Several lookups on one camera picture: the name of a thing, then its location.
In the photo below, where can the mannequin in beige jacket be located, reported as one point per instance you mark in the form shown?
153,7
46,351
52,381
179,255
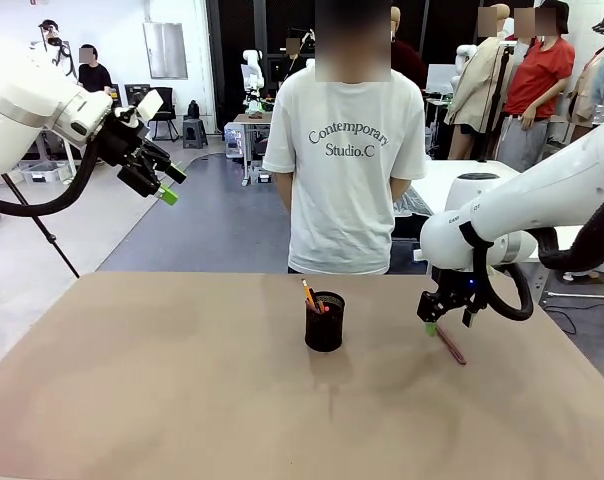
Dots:
474,90

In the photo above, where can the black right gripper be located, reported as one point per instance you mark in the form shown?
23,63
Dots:
457,287

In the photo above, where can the grey wall panel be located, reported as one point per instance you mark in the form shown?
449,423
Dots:
165,49

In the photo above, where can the dark red pen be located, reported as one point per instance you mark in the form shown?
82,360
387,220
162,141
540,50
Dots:
452,347

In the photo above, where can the person in white t-shirt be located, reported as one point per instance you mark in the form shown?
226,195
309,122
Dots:
347,175

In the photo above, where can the person in black shirt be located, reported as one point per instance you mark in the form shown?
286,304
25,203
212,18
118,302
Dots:
94,75

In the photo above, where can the person's left forearm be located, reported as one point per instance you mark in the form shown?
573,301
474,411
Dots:
401,189

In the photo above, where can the white mesh cloth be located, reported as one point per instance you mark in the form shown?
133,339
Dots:
412,204

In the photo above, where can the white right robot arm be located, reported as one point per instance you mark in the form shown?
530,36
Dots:
532,200

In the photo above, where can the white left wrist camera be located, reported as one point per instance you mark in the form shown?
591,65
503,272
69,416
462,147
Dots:
150,105

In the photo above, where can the black tripod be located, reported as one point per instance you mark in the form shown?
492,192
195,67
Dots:
42,230

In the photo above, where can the person's right forearm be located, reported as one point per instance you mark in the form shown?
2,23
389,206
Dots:
283,192

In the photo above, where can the black camera stand pole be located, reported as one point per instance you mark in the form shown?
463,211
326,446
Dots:
497,110

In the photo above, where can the yellow pencil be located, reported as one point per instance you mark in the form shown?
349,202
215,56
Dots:
319,305
308,292

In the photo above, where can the white table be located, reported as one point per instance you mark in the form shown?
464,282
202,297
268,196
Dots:
432,180

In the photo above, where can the clear storage box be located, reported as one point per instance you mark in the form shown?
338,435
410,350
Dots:
44,171

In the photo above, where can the black bag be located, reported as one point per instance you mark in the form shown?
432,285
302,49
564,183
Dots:
193,107

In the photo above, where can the black office chair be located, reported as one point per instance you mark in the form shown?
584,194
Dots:
164,112

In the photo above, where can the black stool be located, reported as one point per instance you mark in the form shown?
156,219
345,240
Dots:
195,131

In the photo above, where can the black mesh pen holder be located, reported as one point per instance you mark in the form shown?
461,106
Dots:
324,325

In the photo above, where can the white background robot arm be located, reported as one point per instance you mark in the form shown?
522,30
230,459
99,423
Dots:
254,75

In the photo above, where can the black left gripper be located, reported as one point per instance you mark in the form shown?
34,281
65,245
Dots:
124,137

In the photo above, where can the brown background table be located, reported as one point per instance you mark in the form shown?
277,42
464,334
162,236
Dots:
252,119

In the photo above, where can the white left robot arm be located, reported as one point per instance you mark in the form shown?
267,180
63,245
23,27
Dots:
22,110

